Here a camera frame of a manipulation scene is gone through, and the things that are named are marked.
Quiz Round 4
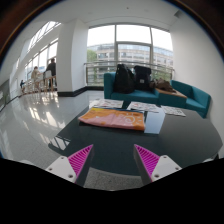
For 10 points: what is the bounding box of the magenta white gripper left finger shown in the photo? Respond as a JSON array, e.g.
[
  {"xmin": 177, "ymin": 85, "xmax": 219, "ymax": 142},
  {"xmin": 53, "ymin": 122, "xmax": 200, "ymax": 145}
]
[{"xmin": 46, "ymin": 145, "xmax": 94, "ymax": 187}]

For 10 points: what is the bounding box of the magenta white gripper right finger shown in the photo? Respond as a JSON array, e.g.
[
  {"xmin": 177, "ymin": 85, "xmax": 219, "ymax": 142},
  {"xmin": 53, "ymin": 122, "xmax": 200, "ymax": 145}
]
[{"xmin": 133, "ymin": 144, "xmax": 181, "ymax": 185}]

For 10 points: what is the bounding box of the orange pink folded towel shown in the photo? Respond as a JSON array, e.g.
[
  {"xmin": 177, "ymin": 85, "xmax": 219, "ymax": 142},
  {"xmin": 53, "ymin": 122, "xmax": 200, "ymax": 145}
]
[{"xmin": 79, "ymin": 108, "xmax": 145, "ymax": 131}]

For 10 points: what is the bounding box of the patterned sheet right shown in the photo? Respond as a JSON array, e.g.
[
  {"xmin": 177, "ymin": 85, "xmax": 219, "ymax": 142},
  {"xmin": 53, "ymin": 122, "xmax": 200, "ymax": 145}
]
[{"xmin": 162, "ymin": 106, "xmax": 185, "ymax": 117}]

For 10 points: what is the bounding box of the patterned sheet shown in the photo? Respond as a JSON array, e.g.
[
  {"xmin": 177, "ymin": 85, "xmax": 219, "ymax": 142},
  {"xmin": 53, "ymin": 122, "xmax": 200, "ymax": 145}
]
[
  {"xmin": 128, "ymin": 101, "xmax": 159, "ymax": 113},
  {"xmin": 162, "ymin": 106, "xmax": 185, "ymax": 117},
  {"xmin": 92, "ymin": 99, "xmax": 123, "ymax": 108}
]

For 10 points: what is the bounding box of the patterned sheet middle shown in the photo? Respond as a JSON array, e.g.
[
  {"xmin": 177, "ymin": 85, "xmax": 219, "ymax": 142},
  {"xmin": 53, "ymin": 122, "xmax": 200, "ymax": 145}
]
[{"xmin": 128, "ymin": 101, "xmax": 159, "ymax": 113}]

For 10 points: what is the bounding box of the patterned sheet left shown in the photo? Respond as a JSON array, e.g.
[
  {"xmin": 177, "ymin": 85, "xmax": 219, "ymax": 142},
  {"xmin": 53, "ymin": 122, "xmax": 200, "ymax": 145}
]
[{"xmin": 92, "ymin": 99, "xmax": 123, "ymax": 108}]

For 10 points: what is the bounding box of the teal sofa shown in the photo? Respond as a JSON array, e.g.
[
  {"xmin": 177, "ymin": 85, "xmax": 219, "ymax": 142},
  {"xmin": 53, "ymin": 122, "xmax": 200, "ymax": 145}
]
[{"xmin": 104, "ymin": 72, "xmax": 211, "ymax": 118}]

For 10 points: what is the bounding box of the brown jacket on sofa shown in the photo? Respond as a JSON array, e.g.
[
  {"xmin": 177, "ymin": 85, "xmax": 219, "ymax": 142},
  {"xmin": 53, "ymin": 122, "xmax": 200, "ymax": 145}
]
[{"xmin": 149, "ymin": 78, "xmax": 174, "ymax": 92}]

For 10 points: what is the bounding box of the black backpack left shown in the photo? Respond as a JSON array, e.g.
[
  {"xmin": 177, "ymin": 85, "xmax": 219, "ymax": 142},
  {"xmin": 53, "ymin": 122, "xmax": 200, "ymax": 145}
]
[{"xmin": 114, "ymin": 64, "xmax": 135, "ymax": 94}]

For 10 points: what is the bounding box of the black backpack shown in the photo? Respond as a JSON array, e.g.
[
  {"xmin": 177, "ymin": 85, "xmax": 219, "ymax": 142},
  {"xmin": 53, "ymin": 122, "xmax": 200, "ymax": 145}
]
[
  {"xmin": 114, "ymin": 64, "xmax": 135, "ymax": 94},
  {"xmin": 134, "ymin": 65, "xmax": 151, "ymax": 91}
]

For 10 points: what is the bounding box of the black backpack right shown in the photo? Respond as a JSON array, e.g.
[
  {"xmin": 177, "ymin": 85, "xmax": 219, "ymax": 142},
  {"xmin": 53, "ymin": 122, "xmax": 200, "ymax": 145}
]
[{"xmin": 134, "ymin": 65, "xmax": 151, "ymax": 91}]

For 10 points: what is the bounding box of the person in light clothes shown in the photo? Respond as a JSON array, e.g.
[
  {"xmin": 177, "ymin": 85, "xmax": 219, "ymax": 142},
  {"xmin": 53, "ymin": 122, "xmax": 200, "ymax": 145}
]
[{"xmin": 31, "ymin": 66, "xmax": 40, "ymax": 89}]

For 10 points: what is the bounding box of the person in dark clothes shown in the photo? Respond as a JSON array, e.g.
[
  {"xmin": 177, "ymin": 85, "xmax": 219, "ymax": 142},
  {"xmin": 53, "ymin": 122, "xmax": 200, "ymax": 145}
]
[{"xmin": 45, "ymin": 57, "xmax": 57, "ymax": 89}]

